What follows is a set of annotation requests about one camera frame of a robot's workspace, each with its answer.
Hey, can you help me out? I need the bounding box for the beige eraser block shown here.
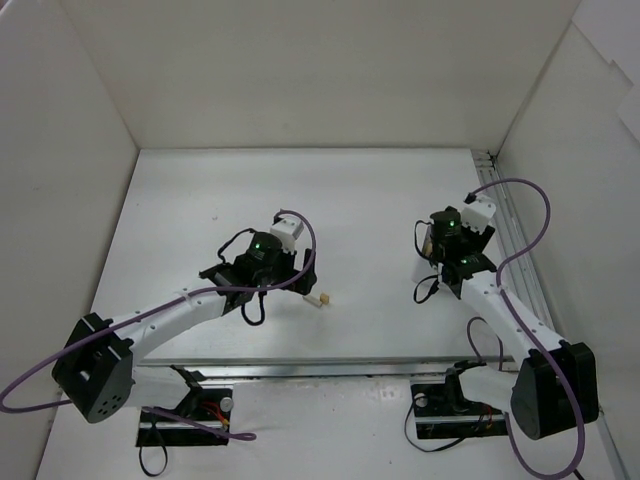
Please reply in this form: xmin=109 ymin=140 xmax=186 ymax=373
xmin=303 ymin=295 xmax=322 ymax=308

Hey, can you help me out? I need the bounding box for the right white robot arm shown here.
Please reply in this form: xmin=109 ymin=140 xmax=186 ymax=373
xmin=421 ymin=207 xmax=599 ymax=440

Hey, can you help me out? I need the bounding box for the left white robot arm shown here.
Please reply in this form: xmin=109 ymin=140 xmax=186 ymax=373
xmin=52 ymin=217 xmax=317 ymax=424

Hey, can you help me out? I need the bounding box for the white container box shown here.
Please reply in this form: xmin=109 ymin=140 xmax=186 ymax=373
xmin=412 ymin=234 xmax=438 ymax=283

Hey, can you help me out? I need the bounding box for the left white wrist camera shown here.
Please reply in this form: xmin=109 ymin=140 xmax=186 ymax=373
xmin=269 ymin=213 xmax=304 ymax=254

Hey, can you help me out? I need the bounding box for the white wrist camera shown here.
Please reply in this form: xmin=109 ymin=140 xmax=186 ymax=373
xmin=269 ymin=213 xmax=304 ymax=254
xmin=460 ymin=193 xmax=496 ymax=234

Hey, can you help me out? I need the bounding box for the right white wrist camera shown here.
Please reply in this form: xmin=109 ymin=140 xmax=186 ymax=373
xmin=460 ymin=193 xmax=496 ymax=234

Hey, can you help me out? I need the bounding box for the front aluminium rail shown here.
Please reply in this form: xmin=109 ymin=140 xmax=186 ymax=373
xmin=134 ymin=355 xmax=521 ymax=384

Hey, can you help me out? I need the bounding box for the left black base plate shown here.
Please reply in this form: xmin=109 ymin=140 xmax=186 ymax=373
xmin=135 ymin=385 xmax=233 ymax=448

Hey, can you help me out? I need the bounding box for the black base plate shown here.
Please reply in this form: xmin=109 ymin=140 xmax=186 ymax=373
xmin=409 ymin=383 xmax=507 ymax=441
xmin=135 ymin=385 xmax=233 ymax=448

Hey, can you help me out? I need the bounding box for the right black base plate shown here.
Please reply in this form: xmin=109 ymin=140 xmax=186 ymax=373
xmin=409 ymin=383 xmax=507 ymax=441

